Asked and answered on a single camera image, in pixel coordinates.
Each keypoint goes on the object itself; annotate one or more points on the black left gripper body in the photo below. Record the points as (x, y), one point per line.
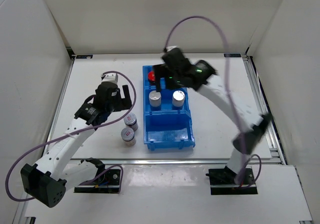
(119, 104)

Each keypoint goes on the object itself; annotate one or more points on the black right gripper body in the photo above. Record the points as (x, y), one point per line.
(174, 82)

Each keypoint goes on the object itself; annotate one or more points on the red lid dark sauce jar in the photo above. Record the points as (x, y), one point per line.
(151, 78)

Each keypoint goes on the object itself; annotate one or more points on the silver lid blue-striped shaker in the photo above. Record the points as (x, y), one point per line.
(178, 99)

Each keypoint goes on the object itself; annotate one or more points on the silver lid white shaker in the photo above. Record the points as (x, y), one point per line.
(155, 99)

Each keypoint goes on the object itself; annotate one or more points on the white lid spice jar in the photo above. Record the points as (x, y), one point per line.
(128, 136)
(130, 120)

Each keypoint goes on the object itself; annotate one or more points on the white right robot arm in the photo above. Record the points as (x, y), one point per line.
(205, 80)

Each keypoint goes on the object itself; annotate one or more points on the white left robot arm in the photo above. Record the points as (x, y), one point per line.
(48, 179)

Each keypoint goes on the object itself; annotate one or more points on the blue plastic divided bin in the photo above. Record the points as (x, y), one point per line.
(166, 126)

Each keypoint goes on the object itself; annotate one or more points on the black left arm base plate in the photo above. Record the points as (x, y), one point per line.
(109, 183)

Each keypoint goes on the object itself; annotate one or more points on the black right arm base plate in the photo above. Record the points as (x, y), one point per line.
(222, 183)

